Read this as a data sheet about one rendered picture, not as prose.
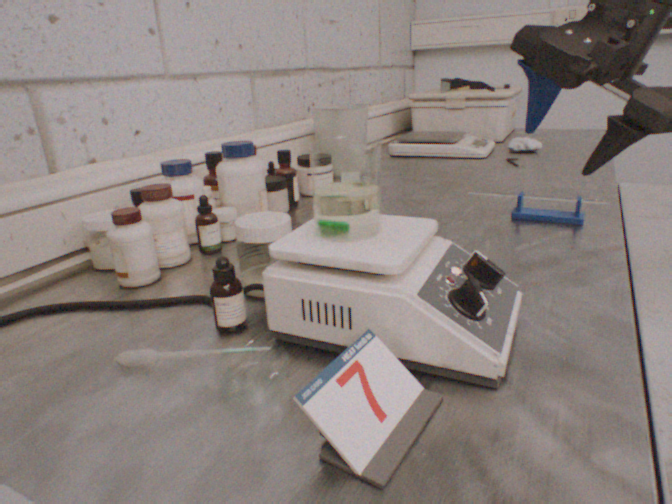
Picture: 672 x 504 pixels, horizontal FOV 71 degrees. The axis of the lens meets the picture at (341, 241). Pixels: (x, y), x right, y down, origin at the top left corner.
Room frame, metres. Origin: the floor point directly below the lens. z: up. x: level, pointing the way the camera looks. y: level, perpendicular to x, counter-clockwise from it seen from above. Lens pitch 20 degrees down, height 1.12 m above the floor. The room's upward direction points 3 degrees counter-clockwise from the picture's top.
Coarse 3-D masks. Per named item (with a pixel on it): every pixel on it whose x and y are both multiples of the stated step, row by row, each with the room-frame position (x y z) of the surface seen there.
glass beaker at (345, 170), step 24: (312, 144) 0.41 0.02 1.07; (336, 144) 0.43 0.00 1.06; (360, 144) 0.42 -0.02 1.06; (312, 168) 0.39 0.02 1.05; (336, 168) 0.37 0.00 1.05; (360, 168) 0.37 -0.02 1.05; (312, 192) 0.40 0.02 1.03; (336, 192) 0.37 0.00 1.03; (360, 192) 0.37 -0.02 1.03; (336, 216) 0.37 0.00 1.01; (360, 216) 0.37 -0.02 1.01; (336, 240) 0.37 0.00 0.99
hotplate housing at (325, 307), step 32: (416, 256) 0.38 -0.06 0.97; (288, 288) 0.35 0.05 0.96; (320, 288) 0.34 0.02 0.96; (352, 288) 0.33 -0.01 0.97; (384, 288) 0.32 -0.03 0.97; (416, 288) 0.32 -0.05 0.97; (288, 320) 0.35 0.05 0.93; (320, 320) 0.34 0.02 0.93; (352, 320) 0.33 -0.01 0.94; (384, 320) 0.32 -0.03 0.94; (416, 320) 0.30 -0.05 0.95; (448, 320) 0.30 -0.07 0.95; (512, 320) 0.34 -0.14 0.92; (416, 352) 0.30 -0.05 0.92; (448, 352) 0.29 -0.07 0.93; (480, 352) 0.28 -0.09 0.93; (480, 384) 0.29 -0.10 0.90
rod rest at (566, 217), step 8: (520, 192) 0.70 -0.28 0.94; (520, 200) 0.68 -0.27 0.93; (520, 208) 0.68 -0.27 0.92; (528, 208) 0.70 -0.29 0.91; (576, 208) 0.64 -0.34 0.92; (512, 216) 0.68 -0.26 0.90; (520, 216) 0.68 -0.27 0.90; (528, 216) 0.67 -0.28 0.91; (536, 216) 0.66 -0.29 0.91; (544, 216) 0.66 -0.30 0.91; (552, 216) 0.65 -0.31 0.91; (560, 216) 0.65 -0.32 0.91; (568, 216) 0.65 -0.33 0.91; (576, 216) 0.64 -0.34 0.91; (584, 216) 0.65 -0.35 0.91; (576, 224) 0.64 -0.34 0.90
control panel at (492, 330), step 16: (448, 256) 0.39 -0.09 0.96; (464, 256) 0.40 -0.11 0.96; (432, 272) 0.35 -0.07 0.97; (448, 272) 0.36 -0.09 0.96; (432, 288) 0.33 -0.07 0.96; (448, 288) 0.34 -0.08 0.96; (496, 288) 0.37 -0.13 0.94; (512, 288) 0.38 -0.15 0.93; (432, 304) 0.31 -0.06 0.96; (448, 304) 0.32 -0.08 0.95; (496, 304) 0.34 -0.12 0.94; (512, 304) 0.36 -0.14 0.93; (464, 320) 0.31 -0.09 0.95; (496, 320) 0.32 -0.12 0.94; (480, 336) 0.29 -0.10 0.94; (496, 336) 0.30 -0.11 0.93
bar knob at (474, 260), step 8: (472, 256) 0.38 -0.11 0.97; (480, 256) 0.37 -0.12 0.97; (472, 264) 0.38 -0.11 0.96; (480, 264) 0.37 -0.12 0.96; (488, 264) 0.37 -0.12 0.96; (464, 272) 0.37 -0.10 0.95; (472, 272) 0.37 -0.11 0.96; (480, 272) 0.37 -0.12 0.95; (488, 272) 0.37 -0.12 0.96; (496, 272) 0.36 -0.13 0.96; (504, 272) 0.37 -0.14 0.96; (480, 280) 0.36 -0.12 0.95; (488, 280) 0.37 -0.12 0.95; (496, 280) 0.36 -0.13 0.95; (488, 288) 0.36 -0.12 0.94
